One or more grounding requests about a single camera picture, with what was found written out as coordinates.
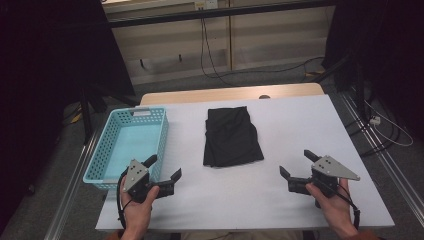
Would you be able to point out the light blue plastic basket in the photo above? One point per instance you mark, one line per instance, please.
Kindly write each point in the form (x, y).
(130, 146)

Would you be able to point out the black metal stand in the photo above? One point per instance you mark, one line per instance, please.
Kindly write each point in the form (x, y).
(87, 110)

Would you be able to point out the black curtain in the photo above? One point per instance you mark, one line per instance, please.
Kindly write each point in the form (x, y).
(383, 46)
(50, 60)

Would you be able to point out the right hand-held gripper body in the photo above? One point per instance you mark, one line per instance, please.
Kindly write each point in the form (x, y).
(328, 175)

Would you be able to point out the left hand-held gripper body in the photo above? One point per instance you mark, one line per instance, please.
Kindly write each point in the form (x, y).
(135, 176)

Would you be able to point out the wooden table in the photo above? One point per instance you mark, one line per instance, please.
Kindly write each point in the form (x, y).
(233, 93)

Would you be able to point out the person's left hand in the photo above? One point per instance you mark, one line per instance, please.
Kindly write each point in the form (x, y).
(138, 213)

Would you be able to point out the white table mat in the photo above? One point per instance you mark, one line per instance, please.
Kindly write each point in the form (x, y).
(293, 133)

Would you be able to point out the black horizontal bar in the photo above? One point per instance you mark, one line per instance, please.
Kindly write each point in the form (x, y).
(213, 13)

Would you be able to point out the aluminium floor rail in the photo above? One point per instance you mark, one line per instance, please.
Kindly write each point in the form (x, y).
(380, 150)
(71, 186)

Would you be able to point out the white power plug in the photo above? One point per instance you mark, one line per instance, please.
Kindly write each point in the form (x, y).
(375, 120)

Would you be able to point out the person's right hand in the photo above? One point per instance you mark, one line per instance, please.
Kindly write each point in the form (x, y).
(333, 208)

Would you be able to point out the black cloth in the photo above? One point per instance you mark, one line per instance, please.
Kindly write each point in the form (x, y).
(231, 136)

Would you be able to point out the white wall socket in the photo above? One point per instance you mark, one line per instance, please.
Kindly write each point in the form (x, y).
(206, 4)

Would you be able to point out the beige wall cabinet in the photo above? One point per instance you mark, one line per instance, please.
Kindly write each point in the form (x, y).
(266, 40)

